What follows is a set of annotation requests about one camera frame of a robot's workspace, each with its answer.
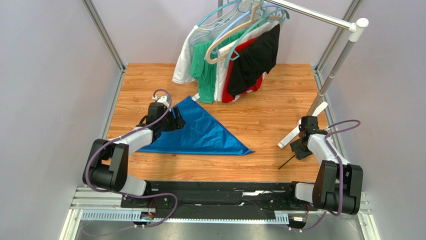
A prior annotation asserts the gold spoon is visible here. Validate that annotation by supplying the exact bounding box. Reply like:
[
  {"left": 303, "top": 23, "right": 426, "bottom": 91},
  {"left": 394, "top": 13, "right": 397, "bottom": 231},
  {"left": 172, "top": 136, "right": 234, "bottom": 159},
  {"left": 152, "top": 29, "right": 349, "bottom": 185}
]
[{"left": 278, "top": 154, "right": 296, "bottom": 170}]

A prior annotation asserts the red t-shirt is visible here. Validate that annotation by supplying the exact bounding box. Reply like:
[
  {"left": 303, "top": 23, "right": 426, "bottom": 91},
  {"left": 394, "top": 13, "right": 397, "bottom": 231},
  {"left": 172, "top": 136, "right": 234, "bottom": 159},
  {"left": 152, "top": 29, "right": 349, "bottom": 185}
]
[{"left": 221, "top": 56, "right": 266, "bottom": 104}]

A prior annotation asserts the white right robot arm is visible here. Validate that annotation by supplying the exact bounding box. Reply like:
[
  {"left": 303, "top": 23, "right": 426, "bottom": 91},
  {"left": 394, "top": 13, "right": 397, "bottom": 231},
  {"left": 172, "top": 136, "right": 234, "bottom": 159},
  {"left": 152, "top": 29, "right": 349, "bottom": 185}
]
[{"left": 290, "top": 115, "right": 364, "bottom": 216}]

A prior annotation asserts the blue plastic hanger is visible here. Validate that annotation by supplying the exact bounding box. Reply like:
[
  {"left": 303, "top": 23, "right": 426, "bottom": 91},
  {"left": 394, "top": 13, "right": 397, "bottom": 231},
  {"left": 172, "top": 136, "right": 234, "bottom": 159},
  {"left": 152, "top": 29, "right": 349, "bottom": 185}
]
[{"left": 191, "top": 9, "right": 254, "bottom": 56}]

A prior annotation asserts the teal plastic hanger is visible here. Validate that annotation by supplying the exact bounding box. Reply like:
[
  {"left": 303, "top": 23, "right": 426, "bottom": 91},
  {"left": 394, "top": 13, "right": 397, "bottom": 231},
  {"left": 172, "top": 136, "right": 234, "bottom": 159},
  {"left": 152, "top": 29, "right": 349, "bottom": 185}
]
[{"left": 212, "top": 20, "right": 275, "bottom": 67}]

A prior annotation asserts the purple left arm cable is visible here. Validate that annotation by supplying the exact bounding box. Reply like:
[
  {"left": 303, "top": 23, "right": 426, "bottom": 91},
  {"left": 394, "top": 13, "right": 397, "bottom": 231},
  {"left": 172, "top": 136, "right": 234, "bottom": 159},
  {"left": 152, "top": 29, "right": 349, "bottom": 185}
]
[{"left": 83, "top": 88, "right": 179, "bottom": 231}]

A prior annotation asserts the teal hanger left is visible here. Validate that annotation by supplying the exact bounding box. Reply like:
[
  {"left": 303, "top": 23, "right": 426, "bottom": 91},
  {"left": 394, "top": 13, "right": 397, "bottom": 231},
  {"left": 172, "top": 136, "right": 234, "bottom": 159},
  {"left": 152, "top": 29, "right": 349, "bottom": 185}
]
[{"left": 197, "top": 0, "right": 241, "bottom": 27}]

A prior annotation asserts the green t-shirt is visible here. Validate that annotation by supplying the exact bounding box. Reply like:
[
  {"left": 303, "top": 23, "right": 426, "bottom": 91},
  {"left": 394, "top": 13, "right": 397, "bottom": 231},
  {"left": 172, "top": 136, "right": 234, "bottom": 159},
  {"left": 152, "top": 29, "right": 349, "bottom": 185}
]
[{"left": 190, "top": 40, "right": 229, "bottom": 104}]

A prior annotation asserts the black t-shirt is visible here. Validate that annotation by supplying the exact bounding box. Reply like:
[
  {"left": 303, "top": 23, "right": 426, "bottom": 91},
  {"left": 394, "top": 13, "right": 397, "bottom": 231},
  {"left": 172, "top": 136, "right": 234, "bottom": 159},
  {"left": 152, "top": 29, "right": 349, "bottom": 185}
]
[{"left": 227, "top": 23, "right": 281, "bottom": 99}]

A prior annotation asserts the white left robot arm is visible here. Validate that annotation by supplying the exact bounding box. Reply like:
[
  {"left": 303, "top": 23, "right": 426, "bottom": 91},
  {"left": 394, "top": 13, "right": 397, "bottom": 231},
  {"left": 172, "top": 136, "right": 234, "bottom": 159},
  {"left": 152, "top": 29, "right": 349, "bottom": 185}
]
[{"left": 82, "top": 94, "right": 186, "bottom": 198}]

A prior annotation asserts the white t-shirt middle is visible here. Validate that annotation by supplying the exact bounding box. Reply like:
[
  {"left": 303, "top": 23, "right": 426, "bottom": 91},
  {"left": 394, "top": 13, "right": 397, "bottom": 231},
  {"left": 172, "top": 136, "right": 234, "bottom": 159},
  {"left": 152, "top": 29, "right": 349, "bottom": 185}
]
[{"left": 191, "top": 20, "right": 280, "bottom": 103}]

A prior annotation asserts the blue cloth napkin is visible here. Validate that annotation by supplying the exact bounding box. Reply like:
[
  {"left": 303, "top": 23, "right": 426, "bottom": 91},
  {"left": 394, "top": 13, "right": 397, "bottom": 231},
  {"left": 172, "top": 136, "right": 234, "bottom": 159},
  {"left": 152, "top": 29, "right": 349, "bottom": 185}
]
[{"left": 137, "top": 96, "right": 254, "bottom": 156}]

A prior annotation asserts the white t-shirt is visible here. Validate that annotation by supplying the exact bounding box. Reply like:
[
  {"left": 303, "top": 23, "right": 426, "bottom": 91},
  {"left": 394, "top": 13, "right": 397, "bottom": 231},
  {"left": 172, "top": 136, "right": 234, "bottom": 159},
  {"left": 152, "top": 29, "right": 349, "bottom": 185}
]
[
  {"left": 191, "top": 20, "right": 280, "bottom": 103},
  {"left": 172, "top": 24, "right": 221, "bottom": 84}
]

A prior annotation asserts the white t-shirt left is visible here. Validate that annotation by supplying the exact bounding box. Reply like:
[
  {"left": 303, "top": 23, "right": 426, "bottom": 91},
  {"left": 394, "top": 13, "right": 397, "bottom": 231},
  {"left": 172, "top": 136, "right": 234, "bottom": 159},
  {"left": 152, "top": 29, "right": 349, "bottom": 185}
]
[{"left": 172, "top": 24, "right": 221, "bottom": 84}]

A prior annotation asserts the white clothes rack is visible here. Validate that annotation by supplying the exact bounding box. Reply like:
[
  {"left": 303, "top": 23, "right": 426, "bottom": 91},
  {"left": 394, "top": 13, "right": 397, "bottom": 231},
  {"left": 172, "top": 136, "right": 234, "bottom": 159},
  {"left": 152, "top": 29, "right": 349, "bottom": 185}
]
[{"left": 217, "top": 0, "right": 370, "bottom": 149}]

